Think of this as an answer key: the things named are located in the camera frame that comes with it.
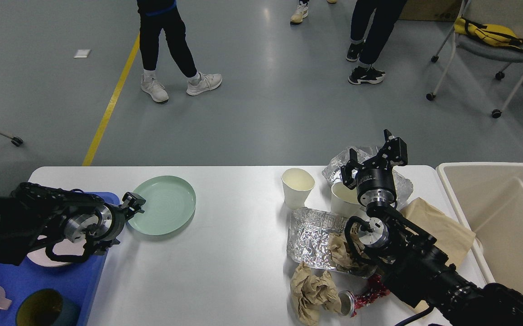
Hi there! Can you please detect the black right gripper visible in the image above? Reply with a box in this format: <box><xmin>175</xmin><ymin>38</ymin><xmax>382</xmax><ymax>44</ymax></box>
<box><xmin>341</xmin><ymin>129</ymin><xmax>408</xmax><ymax>207</ymax></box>

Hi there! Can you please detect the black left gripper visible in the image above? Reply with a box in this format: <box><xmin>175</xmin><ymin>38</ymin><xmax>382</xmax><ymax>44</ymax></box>
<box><xmin>92</xmin><ymin>192</ymin><xmax>147</xmax><ymax>247</ymax></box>

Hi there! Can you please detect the green plate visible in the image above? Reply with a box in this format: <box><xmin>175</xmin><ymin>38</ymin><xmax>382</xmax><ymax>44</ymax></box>
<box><xmin>129</xmin><ymin>175</ymin><xmax>197</xmax><ymax>236</ymax></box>

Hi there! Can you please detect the teal mug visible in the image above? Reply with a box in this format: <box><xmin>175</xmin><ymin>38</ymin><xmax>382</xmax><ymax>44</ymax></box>
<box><xmin>15</xmin><ymin>288</ymin><xmax>81</xmax><ymax>326</ymax></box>

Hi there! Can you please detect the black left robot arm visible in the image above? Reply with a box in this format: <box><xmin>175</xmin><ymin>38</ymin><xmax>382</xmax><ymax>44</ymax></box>
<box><xmin>0</xmin><ymin>182</ymin><xmax>146</xmax><ymax>266</ymax></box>

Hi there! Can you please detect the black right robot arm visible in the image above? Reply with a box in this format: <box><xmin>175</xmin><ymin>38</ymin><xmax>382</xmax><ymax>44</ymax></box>
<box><xmin>341</xmin><ymin>129</ymin><xmax>523</xmax><ymax>326</ymax></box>

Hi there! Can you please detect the crumpled foil sheet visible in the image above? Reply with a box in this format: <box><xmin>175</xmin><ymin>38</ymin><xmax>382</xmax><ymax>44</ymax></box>
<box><xmin>321</xmin><ymin>146</ymin><xmax>414</xmax><ymax>210</ymax></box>

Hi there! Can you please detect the white paper bowl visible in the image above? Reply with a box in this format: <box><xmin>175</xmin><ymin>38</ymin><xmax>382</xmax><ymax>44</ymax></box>
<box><xmin>330</xmin><ymin>182</ymin><xmax>367</xmax><ymax>217</ymax></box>

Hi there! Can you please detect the white paper cup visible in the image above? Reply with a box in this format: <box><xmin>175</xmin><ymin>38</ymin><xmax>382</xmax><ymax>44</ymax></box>
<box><xmin>281</xmin><ymin>168</ymin><xmax>316</xmax><ymax>209</ymax></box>

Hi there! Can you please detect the aluminium foil tray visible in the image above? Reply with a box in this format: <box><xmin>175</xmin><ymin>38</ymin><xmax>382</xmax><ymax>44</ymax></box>
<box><xmin>287</xmin><ymin>207</ymin><xmax>376</xmax><ymax>278</ymax></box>

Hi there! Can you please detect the blue plastic tray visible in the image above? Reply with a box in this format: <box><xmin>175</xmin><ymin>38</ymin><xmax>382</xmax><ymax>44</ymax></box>
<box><xmin>0</xmin><ymin>192</ymin><xmax>121</xmax><ymax>326</ymax></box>

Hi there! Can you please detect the crumpled brown paper in tray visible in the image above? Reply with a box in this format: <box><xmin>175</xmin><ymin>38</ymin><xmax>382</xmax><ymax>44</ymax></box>
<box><xmin>327</xmin><ymin>232</ymin><xmax>371</xmax><ymax>271</ymax></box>

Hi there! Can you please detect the pink plate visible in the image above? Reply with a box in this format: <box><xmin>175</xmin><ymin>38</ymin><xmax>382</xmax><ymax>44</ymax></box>
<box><xmin>27</xmin><ymin>237</ymin><xmax>86</xmax><ymax>268</ymax></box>

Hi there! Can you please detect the flat brown paper bag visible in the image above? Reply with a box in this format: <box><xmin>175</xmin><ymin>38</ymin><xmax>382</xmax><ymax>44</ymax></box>
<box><xmin>399</xmin><ymin>197</ymin><xmax>477</xmax><ymax>313</ymax></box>

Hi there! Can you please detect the grey caster leg at left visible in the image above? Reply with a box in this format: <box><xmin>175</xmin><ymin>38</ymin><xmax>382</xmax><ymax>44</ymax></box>
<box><xmin>0</xmin><ymin>131</ymin><xmax>24</xmax><ymax>147</ymax></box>

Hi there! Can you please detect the person in dark jeans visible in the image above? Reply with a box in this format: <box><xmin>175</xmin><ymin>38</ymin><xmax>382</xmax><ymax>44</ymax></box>
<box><xmin>346</xmin><ymin>0</ymin><xmax>407</xmax><ymax>85</ymax></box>

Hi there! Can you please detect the crumpled brown paper ball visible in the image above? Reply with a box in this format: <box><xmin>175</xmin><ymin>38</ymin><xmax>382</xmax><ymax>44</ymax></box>
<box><xmin>290</xmin><ymin>262</ymin><xmax>341</xmax><ymax>326</ymax></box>

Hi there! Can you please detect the beige plastic bin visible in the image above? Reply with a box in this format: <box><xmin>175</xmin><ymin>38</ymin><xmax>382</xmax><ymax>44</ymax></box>
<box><xmin>437</xmin><ymin>162</ymin><xmax>523</xmax><ymax>294</ymax></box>

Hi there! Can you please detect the crushed red can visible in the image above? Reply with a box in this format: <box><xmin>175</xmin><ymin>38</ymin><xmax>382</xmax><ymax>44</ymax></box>
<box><xmin>338</xmin><ymin>274</ymin><xmax>390</xmax><ymax>318</ymax></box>

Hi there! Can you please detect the cardboard box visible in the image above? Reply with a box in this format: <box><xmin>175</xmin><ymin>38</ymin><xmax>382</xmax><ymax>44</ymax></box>
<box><xmin>399</xmin><ymin>0</ymin><xmax>462</xmax><ymax>21</ymax></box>

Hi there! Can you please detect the person in white sneakers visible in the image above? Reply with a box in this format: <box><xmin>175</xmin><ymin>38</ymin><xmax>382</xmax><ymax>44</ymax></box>
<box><xmin>290</xmin><ymin>0</ymin><xmax>310</xmax><ymax>25</ymax></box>

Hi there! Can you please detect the yellow bag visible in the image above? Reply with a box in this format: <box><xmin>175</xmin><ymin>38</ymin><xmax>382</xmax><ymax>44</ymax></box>
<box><xmin>454</xmin><ymin>17</ymin><xmax>523</xmax><ymax>53</ymax></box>

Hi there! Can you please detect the person in black leggings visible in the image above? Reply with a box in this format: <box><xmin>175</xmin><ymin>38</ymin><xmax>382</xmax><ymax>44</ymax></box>
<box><xmin>137</xmin><ymin>0</ymin><xmax>223</xmax><ymax>103</ymax></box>

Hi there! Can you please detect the grey wheeled chair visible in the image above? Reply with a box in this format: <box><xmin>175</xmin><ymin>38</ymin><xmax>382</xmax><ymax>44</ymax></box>
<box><xmin>426</xmin><ymin>0</ymin><xmax>523</xmax><ymax>119</ymax></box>

